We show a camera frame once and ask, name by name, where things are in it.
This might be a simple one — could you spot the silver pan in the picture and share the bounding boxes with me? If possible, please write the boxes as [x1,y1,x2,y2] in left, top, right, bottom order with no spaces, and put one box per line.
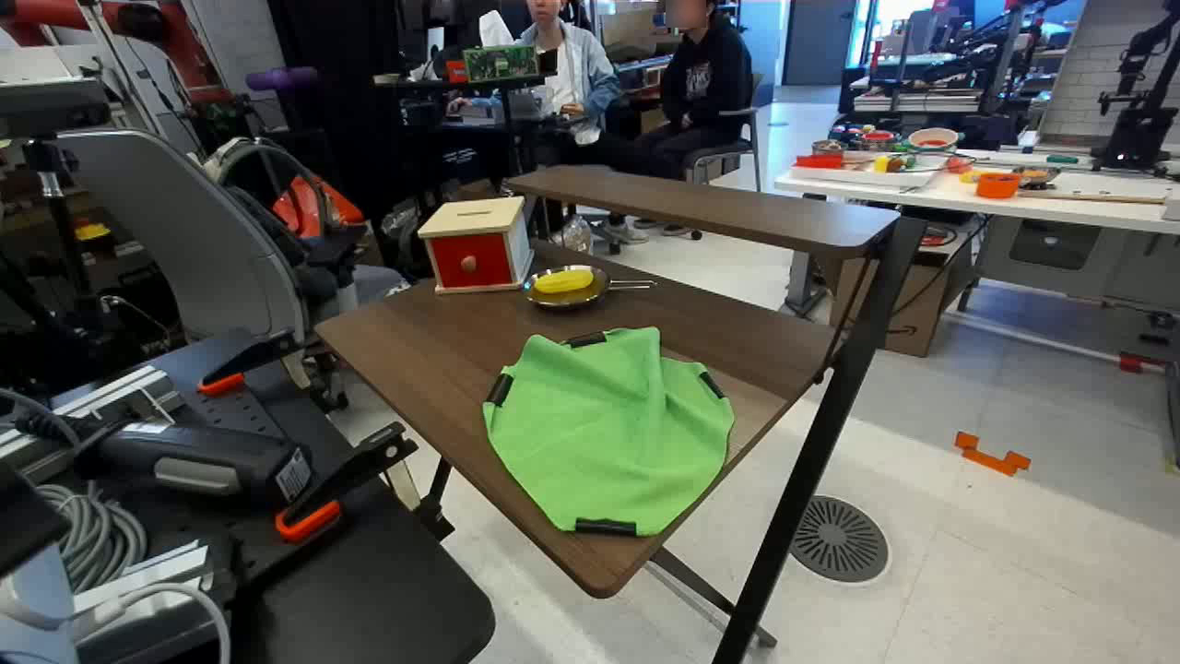
[528,266,650,310]

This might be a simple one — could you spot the green microfiber cloth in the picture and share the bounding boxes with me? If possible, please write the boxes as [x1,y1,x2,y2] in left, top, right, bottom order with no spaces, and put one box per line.
[482,329,739,539]

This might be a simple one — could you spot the red wooden box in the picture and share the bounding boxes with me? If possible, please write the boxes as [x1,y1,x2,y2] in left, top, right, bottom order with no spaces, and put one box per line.
[417,196,530,293]

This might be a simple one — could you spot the black orange clamp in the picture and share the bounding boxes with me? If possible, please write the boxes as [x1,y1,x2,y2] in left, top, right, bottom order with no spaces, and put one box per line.
[274,423,417,543]

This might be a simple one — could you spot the person in light jacket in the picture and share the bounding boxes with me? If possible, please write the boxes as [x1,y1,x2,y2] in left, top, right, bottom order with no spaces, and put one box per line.
[520,0,618,147]

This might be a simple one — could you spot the person in black hoodie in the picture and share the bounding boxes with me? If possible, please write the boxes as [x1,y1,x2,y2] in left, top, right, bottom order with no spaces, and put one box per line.
[616,0,753,182]

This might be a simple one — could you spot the green circuit board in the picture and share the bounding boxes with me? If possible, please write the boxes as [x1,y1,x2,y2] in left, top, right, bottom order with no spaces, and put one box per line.
[465,45,540,84]

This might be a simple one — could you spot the orange black backpack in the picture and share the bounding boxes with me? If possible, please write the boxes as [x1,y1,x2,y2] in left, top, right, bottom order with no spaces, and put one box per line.
[204,136,365,286]

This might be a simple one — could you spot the round floor drain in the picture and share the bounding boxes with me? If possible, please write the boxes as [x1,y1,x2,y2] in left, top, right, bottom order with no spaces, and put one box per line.
[789,497,890,583]

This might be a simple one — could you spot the grey chair back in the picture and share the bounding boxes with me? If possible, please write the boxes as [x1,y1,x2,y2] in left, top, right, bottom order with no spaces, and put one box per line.
[55,131,308,341]

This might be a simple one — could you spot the orange bowl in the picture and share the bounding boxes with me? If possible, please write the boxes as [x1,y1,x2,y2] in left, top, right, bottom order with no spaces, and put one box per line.
[976,175,1023,198]

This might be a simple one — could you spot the black handheld tool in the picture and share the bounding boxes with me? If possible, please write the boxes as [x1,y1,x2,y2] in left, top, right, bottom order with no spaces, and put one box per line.
[96,423,312,505]

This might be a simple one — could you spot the white work table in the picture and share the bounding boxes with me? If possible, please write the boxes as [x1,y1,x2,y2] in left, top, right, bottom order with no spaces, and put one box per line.
[774,147,1180,235]

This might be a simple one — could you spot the black table leg frame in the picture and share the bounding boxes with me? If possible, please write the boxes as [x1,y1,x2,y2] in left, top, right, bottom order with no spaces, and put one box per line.
[651,213,924,664]

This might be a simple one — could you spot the orange floor bracket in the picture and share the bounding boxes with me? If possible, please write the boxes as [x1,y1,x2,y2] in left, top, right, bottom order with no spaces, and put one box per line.
[956,432,1032,477]

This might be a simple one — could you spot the grey coiled cable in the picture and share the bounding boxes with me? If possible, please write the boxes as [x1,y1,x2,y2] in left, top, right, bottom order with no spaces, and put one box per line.
[32,480,151,594]

